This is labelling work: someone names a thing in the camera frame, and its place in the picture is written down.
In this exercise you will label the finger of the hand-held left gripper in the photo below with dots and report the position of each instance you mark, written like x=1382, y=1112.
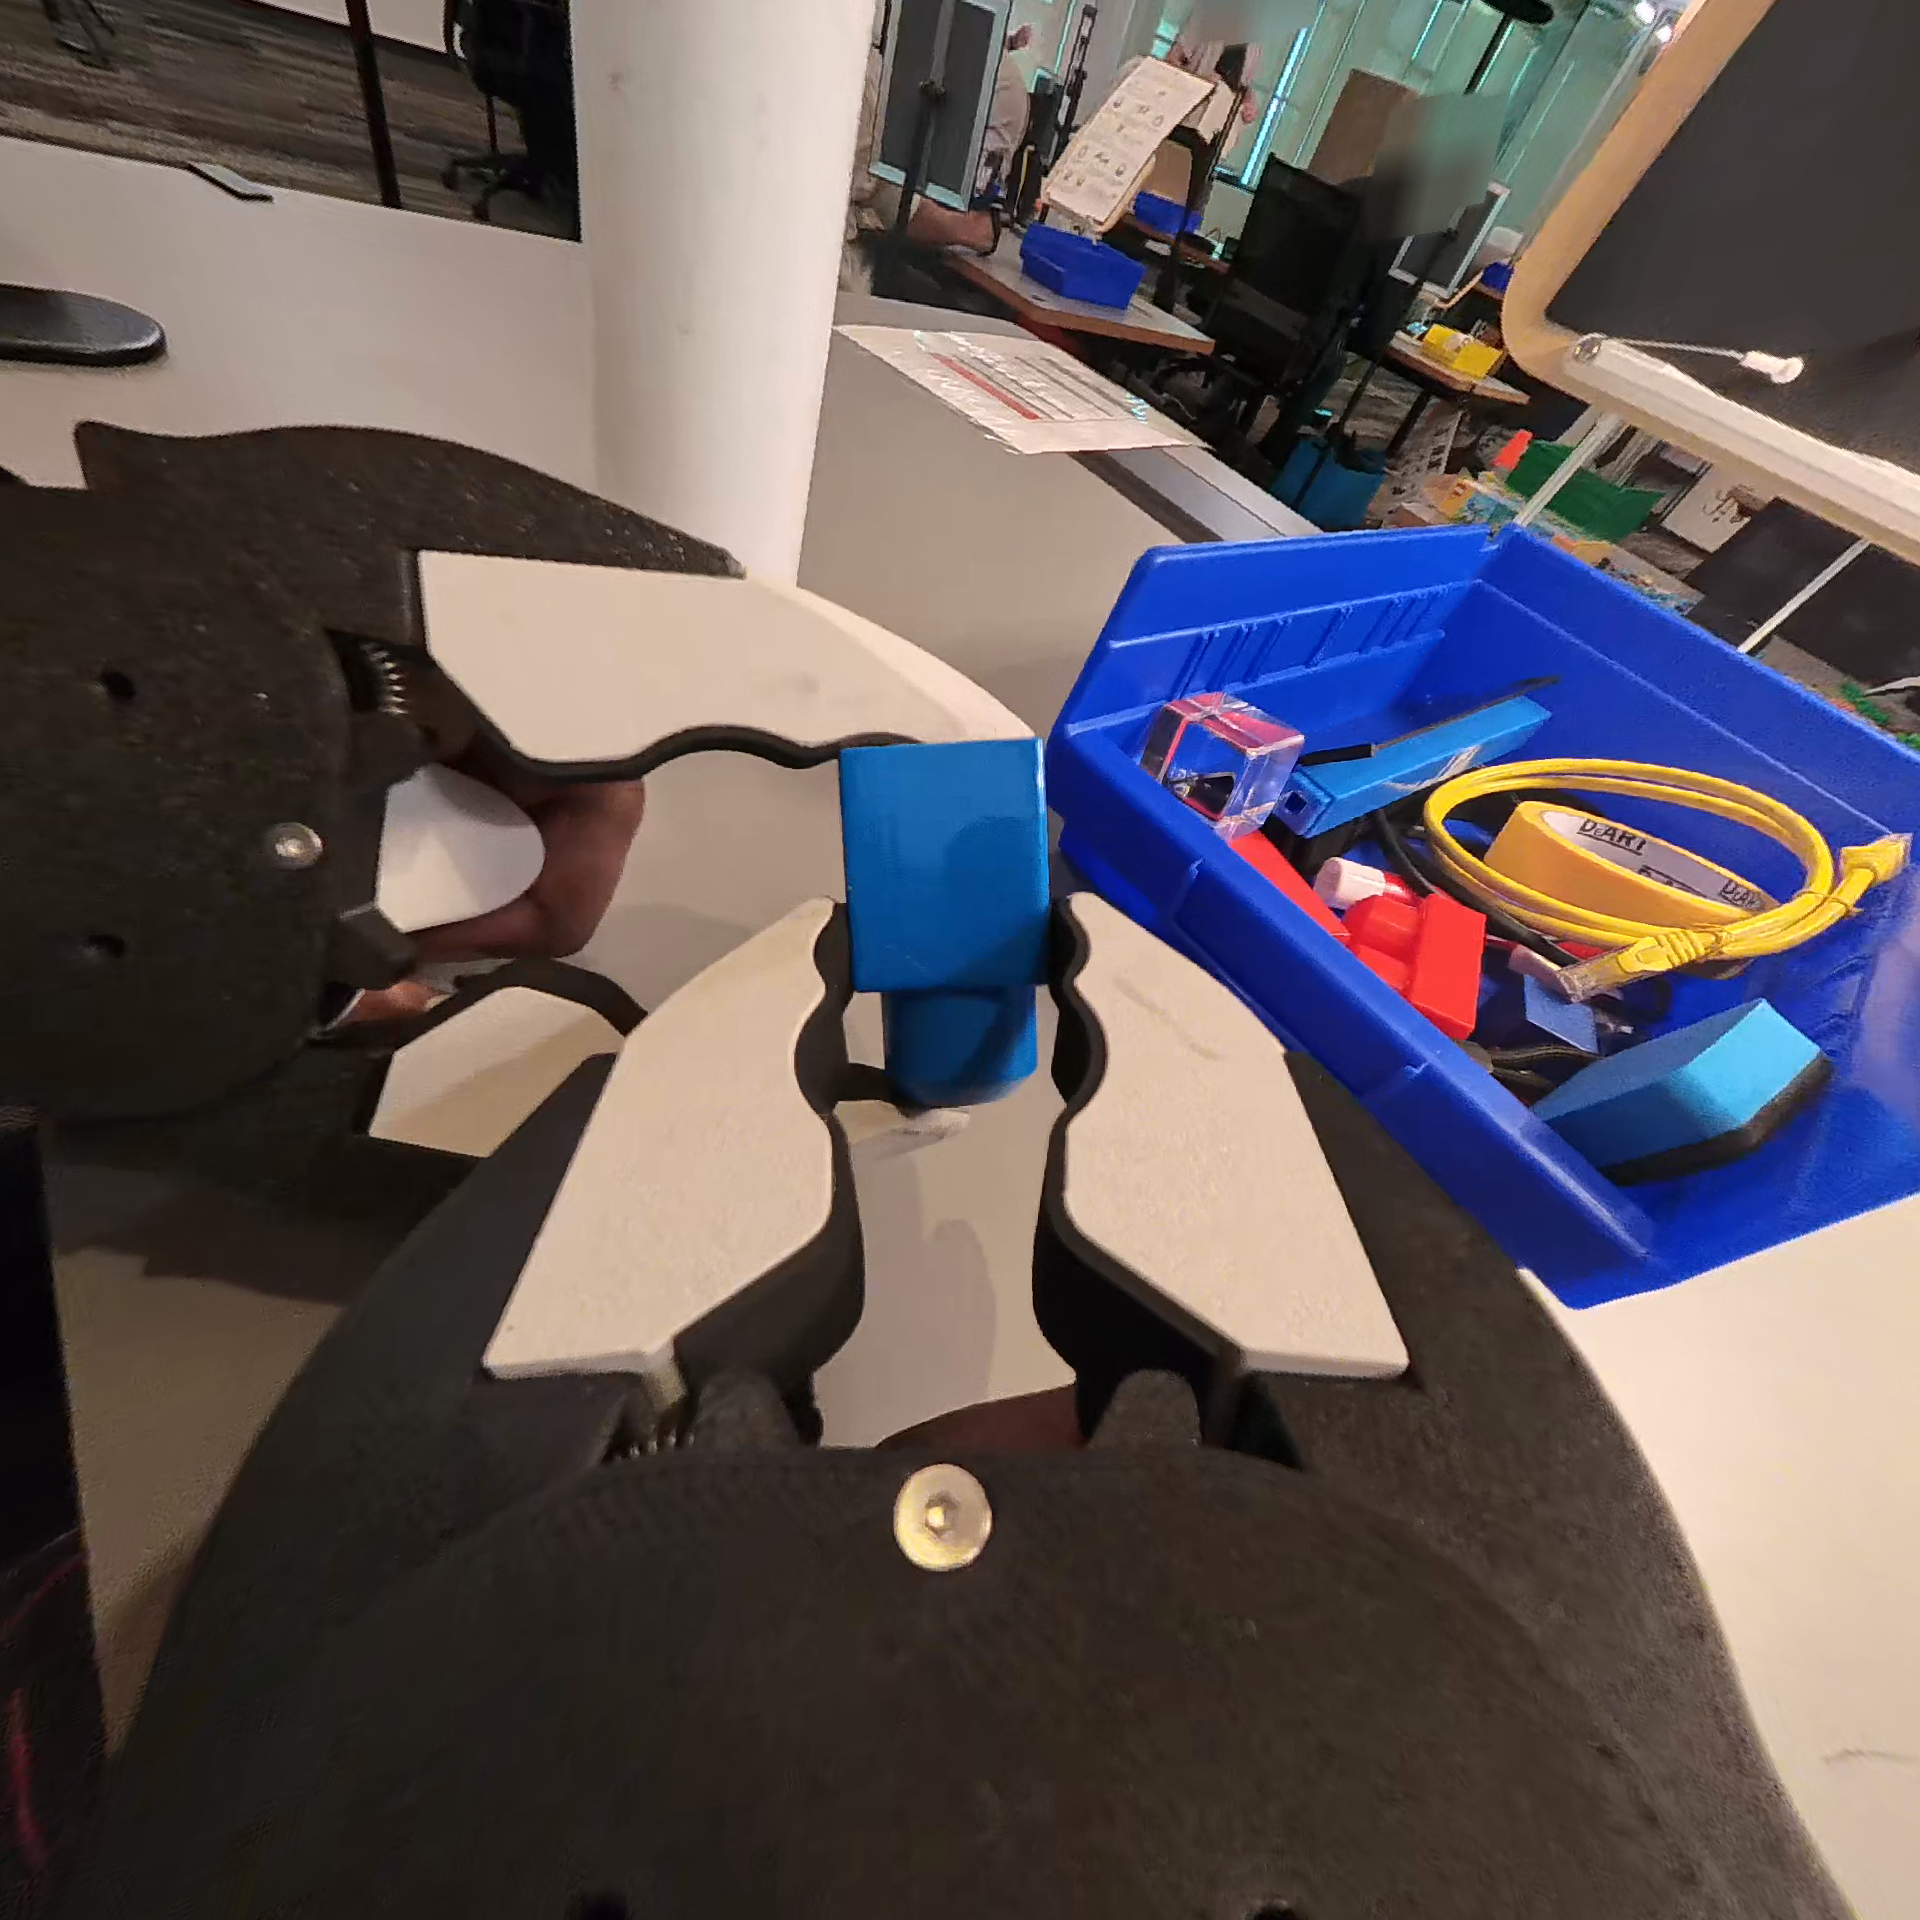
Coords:
x=482, y=1075
x=600, y=647

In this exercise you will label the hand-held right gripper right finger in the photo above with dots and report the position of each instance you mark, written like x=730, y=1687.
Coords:
x=1216, y=1167

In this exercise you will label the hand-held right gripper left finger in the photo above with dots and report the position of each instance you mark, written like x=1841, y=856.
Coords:
x=678, y=1167

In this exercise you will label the blue plastic block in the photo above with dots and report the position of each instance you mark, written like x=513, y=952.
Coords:
x=944, y=870

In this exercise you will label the person's left hand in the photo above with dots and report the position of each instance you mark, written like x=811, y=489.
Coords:
x=594, y=856

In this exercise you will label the red plastic part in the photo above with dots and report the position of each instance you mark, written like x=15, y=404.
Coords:
x=1424, y=941

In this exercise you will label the clear acrylic cube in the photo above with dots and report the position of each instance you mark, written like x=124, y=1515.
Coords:
x=1223, y=760

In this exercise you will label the white round pillar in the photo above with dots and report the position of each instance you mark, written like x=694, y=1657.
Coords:
x=722, y=228

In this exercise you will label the black flat pad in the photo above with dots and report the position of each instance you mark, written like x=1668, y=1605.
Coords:
x=75, y=318

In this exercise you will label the blue flat plastic tool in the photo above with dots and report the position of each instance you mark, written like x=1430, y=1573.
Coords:
x=1424, y=752

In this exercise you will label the yellow tape roll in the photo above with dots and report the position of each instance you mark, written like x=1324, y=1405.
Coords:
x=1591, y=860

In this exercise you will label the light blue eraser block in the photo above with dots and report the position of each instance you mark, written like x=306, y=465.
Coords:
x=1697, y=1080

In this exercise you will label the clear plastic document sleeve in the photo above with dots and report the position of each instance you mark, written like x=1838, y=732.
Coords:
x=1039, y=384

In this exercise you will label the large blue storage bin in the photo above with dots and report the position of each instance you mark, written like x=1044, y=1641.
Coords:
x=1318, y=630

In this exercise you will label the black office chair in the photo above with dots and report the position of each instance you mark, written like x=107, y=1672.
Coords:
x=517, y=91
x=1295, y=268

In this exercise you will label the small blue storage bin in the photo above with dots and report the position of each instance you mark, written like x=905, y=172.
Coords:
x=1075, y=263

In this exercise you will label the blue bucket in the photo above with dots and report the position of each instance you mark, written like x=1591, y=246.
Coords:
x=1332, y=480

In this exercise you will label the printed instruction board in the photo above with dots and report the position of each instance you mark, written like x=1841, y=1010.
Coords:
x=1126, y=140

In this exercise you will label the yellow storage bin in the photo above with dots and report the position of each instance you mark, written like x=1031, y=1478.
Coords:
x=1464, y=344

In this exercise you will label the green base plate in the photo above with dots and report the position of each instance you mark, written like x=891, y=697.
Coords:
x=1574, y=489

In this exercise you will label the black panel with wooden frame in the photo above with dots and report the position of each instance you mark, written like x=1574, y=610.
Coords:
x=1723, y=166

